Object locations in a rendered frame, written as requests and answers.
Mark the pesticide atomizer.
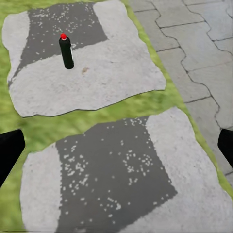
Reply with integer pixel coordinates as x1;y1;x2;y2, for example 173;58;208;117
59;32;73;68

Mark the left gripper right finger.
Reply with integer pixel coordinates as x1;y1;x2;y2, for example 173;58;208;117
218;129;233;167

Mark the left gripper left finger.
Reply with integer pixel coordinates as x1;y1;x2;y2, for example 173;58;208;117
0;129;25;187

